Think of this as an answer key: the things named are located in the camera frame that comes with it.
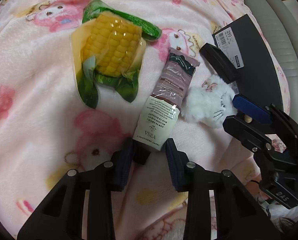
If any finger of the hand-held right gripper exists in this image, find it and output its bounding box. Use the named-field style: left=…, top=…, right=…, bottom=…
left=223, top=114, right=274, bottom=153
left=232, top=94, right=298, bottom=142

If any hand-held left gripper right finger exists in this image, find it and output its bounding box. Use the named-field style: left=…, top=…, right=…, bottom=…
left=165, top=138, right=281, bottom=240

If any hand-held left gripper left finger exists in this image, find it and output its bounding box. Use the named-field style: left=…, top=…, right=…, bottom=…
left=17, top=138, right=137, bottom=240

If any white plush cat toy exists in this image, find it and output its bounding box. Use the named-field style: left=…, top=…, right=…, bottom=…
left=181, top=74, right=238, bottom=129

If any black storage box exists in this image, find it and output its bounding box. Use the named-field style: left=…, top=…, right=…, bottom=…
left=200, top=14, right=286, bottom=112

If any hand cream tube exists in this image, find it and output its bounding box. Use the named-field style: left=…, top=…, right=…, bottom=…
left=133, top=47, right=201, bottom=165

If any vacuum-packed corn cob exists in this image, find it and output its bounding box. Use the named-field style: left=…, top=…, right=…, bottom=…
left=71, top=0, right=162, bottom=110

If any pink printed blanket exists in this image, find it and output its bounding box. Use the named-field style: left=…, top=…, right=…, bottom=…
left=0, top=0, right=298, bottom=240

